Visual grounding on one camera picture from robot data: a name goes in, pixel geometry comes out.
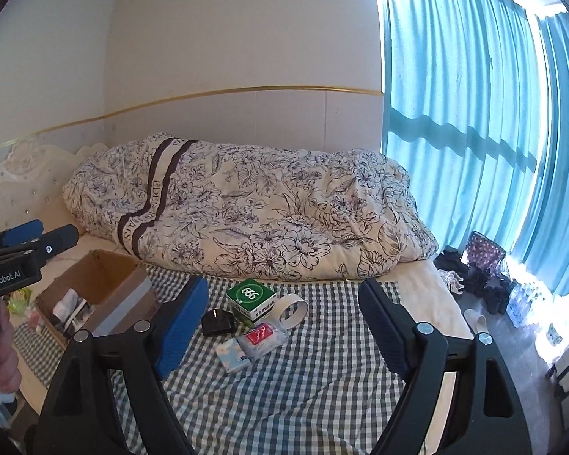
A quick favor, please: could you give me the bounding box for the brown cardboard box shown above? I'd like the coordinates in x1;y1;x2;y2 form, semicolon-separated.
36;249;160;347

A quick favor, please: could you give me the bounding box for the floral patterned duvet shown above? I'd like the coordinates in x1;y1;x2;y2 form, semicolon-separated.
63;133;438;282

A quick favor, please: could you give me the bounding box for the white tufted headboard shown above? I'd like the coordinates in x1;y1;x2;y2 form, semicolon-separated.
0;141;107;233

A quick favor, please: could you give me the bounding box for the teal window curtain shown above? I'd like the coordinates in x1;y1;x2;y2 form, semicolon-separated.
382;0;569;296

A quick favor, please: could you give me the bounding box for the blue floral tissue pack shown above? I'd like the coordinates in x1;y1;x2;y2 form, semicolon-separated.
215;338;251;374

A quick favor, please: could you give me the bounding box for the white tape roll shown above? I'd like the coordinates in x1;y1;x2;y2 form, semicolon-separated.
268;294;309;331

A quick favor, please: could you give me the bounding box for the green 999 medicine box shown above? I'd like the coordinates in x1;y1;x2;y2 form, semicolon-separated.
226;278;277;323

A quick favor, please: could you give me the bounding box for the person's left hand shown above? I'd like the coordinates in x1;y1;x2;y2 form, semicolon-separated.
0;301;21;394

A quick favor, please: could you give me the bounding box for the black plastic holder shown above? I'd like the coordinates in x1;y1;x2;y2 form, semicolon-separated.
201;309;237;337

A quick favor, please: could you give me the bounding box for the checkered green white cloth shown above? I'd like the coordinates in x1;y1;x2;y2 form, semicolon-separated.
11;262;431;455

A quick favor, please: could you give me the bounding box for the green snack packet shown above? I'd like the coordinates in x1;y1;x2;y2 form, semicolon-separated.
7;288;33;315

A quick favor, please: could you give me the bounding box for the purple floral bag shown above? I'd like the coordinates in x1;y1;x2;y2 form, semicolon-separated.
465;231;507;272

